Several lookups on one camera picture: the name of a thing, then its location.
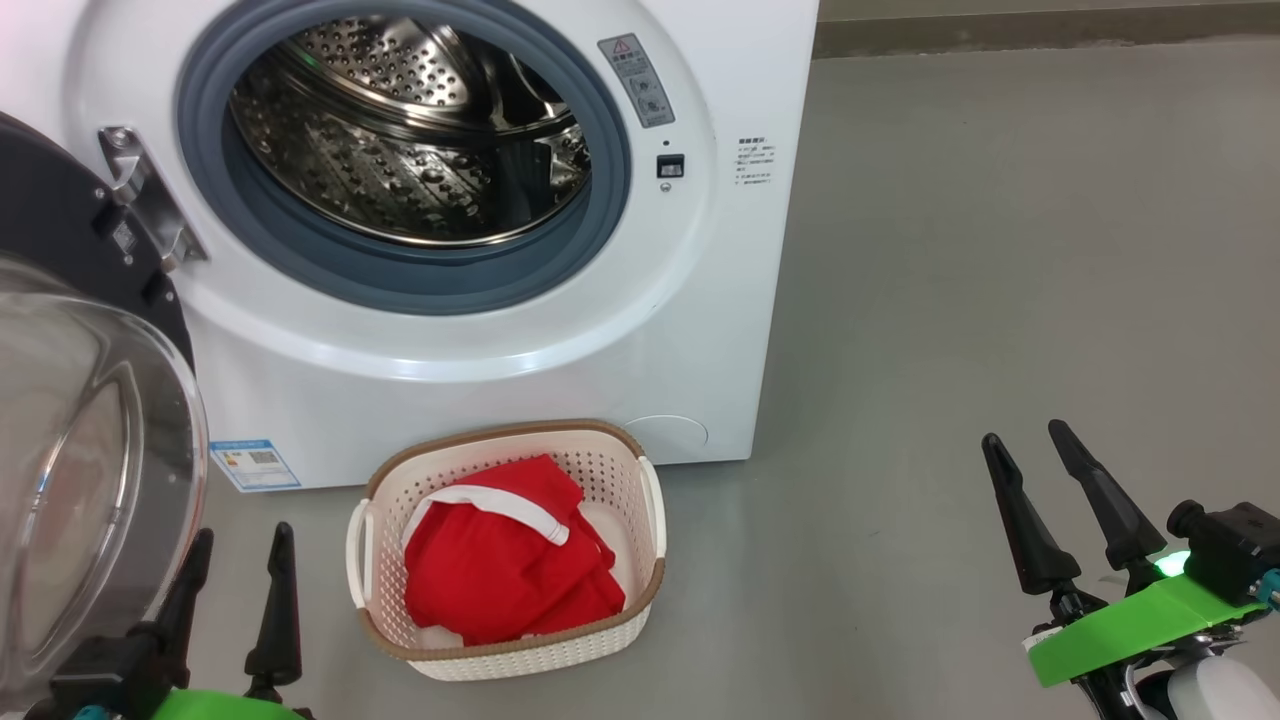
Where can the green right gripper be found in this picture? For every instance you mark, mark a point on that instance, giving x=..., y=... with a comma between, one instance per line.
x=1140, y=630

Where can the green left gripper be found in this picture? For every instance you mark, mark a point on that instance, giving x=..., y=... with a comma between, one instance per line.
x=225, y=708

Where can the red garment with white trim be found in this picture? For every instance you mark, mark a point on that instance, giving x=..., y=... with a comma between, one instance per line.
x=500, y=570

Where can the black glass washing machine door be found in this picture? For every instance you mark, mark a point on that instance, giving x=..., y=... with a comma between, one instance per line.
x=60, y=230

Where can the cream perforated laundry basket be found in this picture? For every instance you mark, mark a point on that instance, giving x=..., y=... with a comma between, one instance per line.
x=620, y=470

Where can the white front-load washing machine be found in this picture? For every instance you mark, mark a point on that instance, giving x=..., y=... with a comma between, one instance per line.
x=700, y=300

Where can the blue energy label sticker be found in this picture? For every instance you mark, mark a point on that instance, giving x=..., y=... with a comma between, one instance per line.
x=255, y=465

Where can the grey warning label sticker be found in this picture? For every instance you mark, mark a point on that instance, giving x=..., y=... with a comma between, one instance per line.
x=637, y=80

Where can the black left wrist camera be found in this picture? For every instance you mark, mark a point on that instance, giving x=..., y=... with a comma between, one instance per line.
x=100, y=675

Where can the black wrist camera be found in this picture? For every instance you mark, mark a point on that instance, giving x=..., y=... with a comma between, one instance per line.
x=100, y=675
x=1235, y=545

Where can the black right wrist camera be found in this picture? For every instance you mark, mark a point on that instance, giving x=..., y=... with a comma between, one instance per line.
x=1235, y=545

